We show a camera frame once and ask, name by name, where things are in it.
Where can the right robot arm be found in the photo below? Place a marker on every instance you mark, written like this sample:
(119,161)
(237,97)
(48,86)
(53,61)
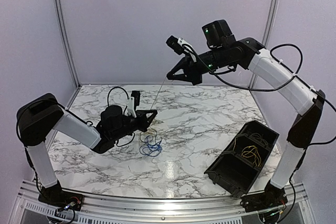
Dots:
(248,53)

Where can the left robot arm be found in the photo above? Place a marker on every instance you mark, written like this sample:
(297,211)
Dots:
(38,118)

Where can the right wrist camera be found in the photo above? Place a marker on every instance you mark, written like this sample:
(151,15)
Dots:
(180,46)

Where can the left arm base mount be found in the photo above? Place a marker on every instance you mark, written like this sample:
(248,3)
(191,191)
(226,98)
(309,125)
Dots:
(56,196)

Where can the right aluminium frame post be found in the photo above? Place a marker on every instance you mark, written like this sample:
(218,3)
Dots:
(270,21)

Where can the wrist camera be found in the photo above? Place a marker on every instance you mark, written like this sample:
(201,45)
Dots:
(133,102)
(180,46)

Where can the left aluminium frame post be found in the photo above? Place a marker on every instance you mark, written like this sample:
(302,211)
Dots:
(66,43)

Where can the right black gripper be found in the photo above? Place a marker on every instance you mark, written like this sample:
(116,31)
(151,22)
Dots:
(192,72)

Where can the aluminium front rail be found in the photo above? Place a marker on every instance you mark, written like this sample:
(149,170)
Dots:
(161,201)

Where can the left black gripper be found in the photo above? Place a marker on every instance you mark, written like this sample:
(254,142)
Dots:
(143,124)

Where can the aluminium frame post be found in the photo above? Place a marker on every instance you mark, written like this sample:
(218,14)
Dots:
(270,21)
(66,43)

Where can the black three-compartment bin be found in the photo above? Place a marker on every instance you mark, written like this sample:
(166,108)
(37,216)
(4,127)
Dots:
(240,163)

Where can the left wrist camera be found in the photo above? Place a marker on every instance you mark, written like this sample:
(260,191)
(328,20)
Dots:
(133,102)

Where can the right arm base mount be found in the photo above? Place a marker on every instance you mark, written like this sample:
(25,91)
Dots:
(271,197)

